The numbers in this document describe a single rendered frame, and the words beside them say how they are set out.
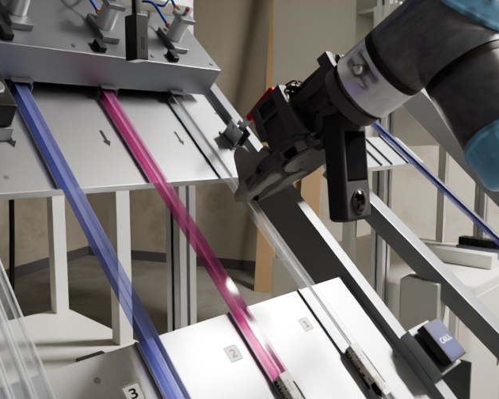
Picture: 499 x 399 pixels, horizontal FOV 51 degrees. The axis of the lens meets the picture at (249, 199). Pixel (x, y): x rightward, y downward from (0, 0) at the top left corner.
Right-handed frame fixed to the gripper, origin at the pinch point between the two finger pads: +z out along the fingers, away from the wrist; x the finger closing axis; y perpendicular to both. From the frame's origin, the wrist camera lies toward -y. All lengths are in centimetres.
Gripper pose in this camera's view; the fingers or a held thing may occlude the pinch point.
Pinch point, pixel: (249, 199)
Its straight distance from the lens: 66.1
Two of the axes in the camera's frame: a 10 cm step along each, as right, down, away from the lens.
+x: -7.0, 0.9, -7.1
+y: -3.9, -8.8, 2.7
